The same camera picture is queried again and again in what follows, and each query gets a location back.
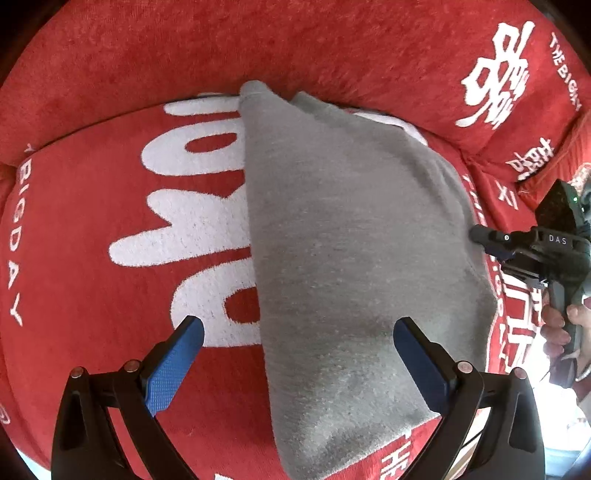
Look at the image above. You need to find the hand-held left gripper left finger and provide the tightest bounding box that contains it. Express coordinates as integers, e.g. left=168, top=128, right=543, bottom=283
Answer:
left=52, top=316, right=205, bottom=480

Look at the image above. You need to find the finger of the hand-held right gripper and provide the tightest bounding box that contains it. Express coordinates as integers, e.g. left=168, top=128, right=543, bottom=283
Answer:
left=468, top=224, right=536, bottom=247
left=485, top=247, right=550, bottom=289

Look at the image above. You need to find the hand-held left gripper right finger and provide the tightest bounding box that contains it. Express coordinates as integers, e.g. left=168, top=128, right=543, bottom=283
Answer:
left=392, top=316, right=546, bottom=480

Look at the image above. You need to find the grey sweatshirt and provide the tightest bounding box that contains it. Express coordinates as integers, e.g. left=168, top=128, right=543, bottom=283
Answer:
left=238, top=80, right=499, bottom=480

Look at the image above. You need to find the person's right hand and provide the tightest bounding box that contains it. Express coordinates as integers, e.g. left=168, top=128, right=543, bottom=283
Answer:
left=541, top=302, right=591, bottom=358

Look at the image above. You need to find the small red printed cushion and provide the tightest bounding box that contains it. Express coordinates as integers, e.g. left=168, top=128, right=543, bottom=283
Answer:
left=464, top=124, right=591, bottom=204

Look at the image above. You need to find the red blanket with white lettering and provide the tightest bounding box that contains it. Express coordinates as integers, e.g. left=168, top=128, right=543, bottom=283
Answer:
left=0, top=92, right=555, bottom=480

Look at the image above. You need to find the red printed sofa back cushion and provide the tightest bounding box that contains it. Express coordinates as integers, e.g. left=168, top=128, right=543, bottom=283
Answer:
left=0, top=0, right=587, bottom=167

